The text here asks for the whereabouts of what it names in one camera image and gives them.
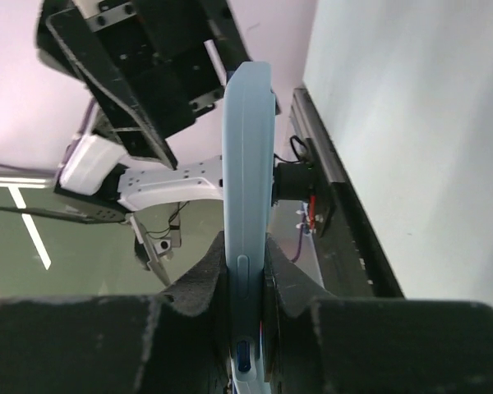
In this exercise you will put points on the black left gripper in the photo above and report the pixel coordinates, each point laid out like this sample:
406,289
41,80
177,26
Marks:
151,66

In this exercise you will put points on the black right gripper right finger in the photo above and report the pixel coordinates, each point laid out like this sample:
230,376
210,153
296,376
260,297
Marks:
328,344

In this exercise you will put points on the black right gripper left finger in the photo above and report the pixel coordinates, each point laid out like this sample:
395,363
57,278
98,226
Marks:
175,341

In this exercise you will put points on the light blue phone case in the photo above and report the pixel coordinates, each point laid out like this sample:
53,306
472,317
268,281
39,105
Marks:
246,184

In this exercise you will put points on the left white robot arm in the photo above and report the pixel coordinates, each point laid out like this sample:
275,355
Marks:
98,178

